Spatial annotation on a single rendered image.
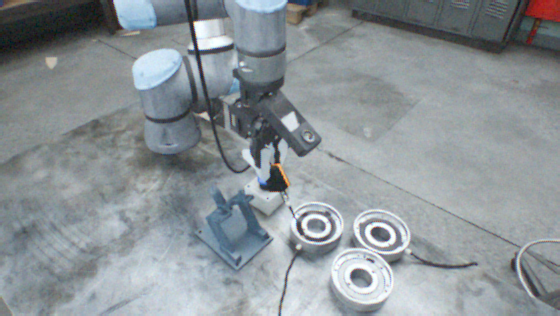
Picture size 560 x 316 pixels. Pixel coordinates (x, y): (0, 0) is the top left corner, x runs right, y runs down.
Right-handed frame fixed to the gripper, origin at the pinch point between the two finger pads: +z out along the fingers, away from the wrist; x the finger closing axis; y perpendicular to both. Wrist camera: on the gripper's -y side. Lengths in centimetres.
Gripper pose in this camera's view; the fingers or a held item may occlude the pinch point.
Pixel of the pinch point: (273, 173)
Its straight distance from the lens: 67.4
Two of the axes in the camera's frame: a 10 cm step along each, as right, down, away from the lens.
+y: -7.4, -4.4, 5.1
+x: -6.8, 4.8, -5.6
